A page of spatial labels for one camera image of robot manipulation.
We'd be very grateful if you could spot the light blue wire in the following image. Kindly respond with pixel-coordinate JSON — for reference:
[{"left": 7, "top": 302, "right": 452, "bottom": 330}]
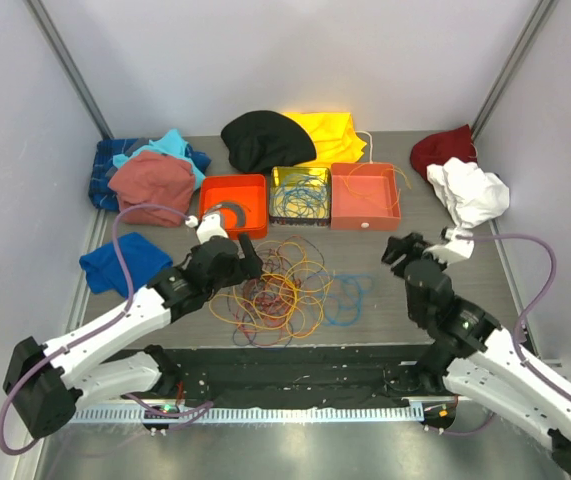
[{"left": 270, "top": 172, "right": 376, "bottom": 327}]

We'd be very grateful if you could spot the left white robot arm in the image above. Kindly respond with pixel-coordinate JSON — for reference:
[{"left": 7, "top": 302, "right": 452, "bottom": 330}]
[{"left": 1, "top": 234, "right": 263, "bottom": 441}]

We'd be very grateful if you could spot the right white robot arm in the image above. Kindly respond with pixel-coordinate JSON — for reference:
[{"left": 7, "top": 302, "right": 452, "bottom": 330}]
[{"left": 381, "top": 228, "right": 571, "bottom": 476}]

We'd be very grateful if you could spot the salmon pink drawer box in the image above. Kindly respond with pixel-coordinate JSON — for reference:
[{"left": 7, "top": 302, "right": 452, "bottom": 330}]
[{"left": 330, "top": 163, "right": 401, "bottom": 232}]

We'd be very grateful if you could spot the orange plastic box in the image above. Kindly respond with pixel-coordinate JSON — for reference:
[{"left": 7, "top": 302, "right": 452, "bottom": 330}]
[{"left": 198, "top": 174, "right": 269, "bottom": 240}]

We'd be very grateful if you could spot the white cloth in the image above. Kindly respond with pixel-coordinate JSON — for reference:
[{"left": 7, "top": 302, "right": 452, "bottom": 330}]
[{"left": 426, "top": 157, "right": 510, "bottom": 230}]

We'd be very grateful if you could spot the royal blue cloth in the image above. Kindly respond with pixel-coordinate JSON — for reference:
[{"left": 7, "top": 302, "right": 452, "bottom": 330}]
[{"left": 79, "top": 232, "right": 173, "bottom": 298}]

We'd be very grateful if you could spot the gold metal tin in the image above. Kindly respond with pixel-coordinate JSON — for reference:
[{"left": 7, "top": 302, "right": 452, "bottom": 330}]
[{"left": 268, "top": 167, "right": 331, "bottom": 227}]

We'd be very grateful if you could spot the dark red cloth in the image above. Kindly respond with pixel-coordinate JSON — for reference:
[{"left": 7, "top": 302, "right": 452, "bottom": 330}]
[{"left": 410, "top": 124, "right": 478, "bottom": 182}]

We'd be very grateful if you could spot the salmon red cloth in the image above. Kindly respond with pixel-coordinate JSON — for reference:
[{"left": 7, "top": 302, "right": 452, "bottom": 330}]
[{"left": 108, "top": 151, "right": 196, "bottom": 213}]

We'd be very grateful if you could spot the black cloth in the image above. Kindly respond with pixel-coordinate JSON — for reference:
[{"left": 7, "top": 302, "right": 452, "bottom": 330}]
[{"left": 220, "top": 110, "right": 317, "bottom": 174}]

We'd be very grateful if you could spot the yellow cloth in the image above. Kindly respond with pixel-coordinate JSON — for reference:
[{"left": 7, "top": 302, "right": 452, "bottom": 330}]
[{"left": 284, "top": 112, "right": 367, "bottom": 168}]

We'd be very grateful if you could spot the light blue cloth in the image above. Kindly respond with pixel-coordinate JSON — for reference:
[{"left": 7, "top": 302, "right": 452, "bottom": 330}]
[{"left": 112, "top": 129, "right": 211, "bottom": 190}]

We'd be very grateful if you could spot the blue plaid cloth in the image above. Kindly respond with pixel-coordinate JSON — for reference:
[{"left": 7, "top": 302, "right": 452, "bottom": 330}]
[{"left": 88, "top": 137, "right": 148, "bottom": 212}]

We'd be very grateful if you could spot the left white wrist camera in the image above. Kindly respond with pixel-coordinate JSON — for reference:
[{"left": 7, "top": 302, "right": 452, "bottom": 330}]
[{"left": 185, "top": 210, "right": 228, "bottom": 244}]

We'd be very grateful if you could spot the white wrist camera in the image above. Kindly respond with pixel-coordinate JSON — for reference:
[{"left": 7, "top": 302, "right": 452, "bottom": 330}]
[
  {"left": 185, "top": 210, "right": 228, "bottom": 244},
  {"left": 424, "top": 227, "right": 474, "bottom": 266}
]

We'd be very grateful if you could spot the red wire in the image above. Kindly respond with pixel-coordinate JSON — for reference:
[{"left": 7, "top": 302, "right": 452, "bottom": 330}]
[{"left": 237, "top": 259, "right": 311, "bottom": 331}]

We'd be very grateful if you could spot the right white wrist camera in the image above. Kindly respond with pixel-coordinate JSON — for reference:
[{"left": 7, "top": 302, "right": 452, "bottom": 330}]
[{"left": 424, "top": 227, "right": 474, "bottom": 266}]

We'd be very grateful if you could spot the grey wire coil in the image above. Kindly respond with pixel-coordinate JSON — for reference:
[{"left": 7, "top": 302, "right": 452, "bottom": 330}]
[{"left": 203, "top": 199, "right": 249, "bottom": 229}]

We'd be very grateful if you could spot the orange wire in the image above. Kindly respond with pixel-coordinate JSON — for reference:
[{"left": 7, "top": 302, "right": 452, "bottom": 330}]
[{"left": 234, "top": 239, "right": 331, "bottom": 341}]

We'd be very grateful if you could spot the dark blue wire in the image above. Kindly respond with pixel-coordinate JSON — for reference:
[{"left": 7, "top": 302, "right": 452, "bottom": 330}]
[{"left": 229, "top": 299, "right": 296, "bottom": 349}]

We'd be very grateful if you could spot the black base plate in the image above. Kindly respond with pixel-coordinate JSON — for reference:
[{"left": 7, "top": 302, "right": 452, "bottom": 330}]
[{"left": 99, "top": 343, "right": 476, "bottom": 406}]

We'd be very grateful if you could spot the white cord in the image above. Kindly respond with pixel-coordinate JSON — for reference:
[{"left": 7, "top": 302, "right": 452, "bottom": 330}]
[{"left": 354, "top": 130, "right": 377, "bottom": 165}]

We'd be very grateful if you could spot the white slotted cable duct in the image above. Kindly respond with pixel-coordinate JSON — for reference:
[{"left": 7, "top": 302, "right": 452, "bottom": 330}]
[{"left": 71, "top": 403, "right": 424, "bottom": 425}]

